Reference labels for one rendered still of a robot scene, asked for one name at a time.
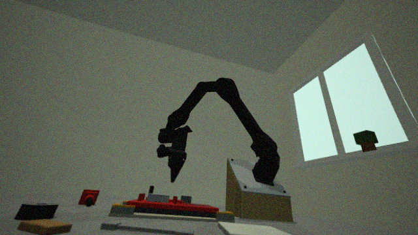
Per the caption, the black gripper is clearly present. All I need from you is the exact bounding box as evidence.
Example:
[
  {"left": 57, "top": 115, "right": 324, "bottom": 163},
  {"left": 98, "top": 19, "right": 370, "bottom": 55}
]
[{"left": 168, "top": 140, "right": 187, "bottom": 182}]

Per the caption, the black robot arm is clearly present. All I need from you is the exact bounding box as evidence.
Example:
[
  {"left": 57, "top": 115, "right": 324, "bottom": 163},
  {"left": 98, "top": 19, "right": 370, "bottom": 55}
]
[{"left": 157, "top": 78, "right": 280, "bottom": 186}]

